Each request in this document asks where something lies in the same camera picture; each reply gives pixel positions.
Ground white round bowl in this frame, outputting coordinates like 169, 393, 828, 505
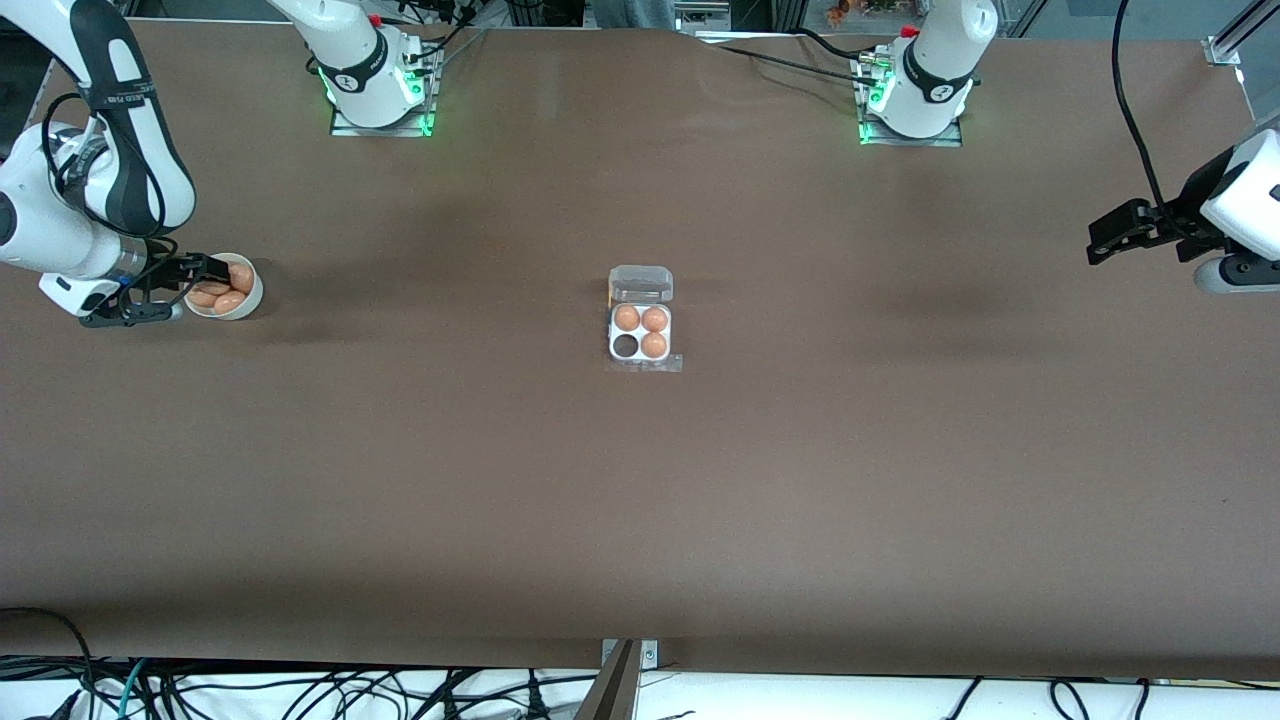
183, 252, 265, 322

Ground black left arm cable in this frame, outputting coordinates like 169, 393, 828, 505
1111, 0, 1196, 236

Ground grey fabric background object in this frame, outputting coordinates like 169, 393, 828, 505
590, 0, 678, 31

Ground teal cable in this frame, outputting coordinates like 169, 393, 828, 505
112, 658, 151, 720

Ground silver table edge rail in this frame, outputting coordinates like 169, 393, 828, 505
1236, 62, 1263, 136

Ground dark camera stand beam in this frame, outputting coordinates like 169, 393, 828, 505
572, 640, 641, 720

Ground black base power cables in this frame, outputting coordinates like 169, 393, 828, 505
395, 0, 491, 61

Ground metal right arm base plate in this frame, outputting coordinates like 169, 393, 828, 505
330, 45, 441, 138

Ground black cable on table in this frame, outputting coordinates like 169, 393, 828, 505
795, 27, 881, 63
715, 42, 881, 87

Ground clear plastic egg box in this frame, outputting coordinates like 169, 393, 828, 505
606, 264, 685, 375

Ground black looped cable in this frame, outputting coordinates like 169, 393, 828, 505
0, 606, 98, 720

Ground aluminium profile post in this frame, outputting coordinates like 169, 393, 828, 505
1203, 0, 1280, 67

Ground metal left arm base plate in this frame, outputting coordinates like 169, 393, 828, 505
857, 50, 964, 148

